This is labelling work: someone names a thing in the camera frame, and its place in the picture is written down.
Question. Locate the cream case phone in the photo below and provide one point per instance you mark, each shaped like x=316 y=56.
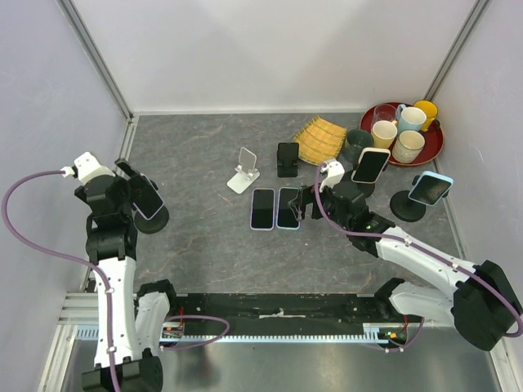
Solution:
x=370 y=165

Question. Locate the dark green mug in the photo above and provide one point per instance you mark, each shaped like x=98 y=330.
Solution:
x=356 y=140

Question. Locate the yellow bamboo tray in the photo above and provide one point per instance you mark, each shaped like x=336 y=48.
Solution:
x=319 y=140

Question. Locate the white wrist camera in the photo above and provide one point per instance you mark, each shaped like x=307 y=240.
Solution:
x=333 y=171
x=86 y=167

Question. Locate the purple phone from pole stand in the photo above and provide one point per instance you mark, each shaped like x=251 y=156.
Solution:
x=145 y=196

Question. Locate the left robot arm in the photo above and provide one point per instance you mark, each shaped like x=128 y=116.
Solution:
x=130 y=322

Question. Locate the clear glass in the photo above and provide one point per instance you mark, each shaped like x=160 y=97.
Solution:
x=384 y=112

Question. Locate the light blue mug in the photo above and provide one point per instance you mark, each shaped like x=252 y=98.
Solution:
x=409 y=118

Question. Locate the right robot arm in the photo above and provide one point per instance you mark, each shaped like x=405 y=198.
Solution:
x=478 y=300

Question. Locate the black pole stand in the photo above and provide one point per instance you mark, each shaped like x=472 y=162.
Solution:
x=405 y=208
x=366 y=189
x=152 y=226

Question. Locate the pale yellow cup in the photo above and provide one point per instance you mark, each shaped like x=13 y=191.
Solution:
x=384 y=133

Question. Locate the lavender case phone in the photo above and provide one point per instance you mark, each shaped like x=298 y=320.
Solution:
x=262 y=215

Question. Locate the white folding phone stand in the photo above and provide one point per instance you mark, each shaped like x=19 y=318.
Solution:
x=246 y=171

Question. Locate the black folding phone stand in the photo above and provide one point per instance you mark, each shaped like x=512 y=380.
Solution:
x=287 y=156

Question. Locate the grey cable duct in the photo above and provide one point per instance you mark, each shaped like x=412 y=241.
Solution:
x=174 y=333

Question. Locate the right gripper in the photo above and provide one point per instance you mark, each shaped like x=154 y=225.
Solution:
x=298 y=203

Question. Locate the yellow mug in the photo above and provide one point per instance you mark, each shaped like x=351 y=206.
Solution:
x=431 y=111

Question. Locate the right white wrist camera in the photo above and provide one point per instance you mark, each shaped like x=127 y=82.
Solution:
x=333 y=171

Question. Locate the red round tray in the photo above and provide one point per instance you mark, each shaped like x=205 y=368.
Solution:
x=434 y=138

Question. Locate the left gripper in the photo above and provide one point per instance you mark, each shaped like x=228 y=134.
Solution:
x=124 y=165

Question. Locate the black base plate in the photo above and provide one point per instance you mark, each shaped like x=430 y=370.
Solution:
x=289 y=314

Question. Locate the blue phone on right stand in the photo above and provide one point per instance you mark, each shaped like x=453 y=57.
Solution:
x=430 y=187

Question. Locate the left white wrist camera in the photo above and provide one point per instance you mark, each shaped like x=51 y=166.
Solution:
x=86 y=167

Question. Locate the light blue case phone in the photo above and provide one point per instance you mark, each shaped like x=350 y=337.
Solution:
x=286 y=216

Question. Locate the cream textured cup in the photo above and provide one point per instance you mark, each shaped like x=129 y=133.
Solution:
x=408 y=146

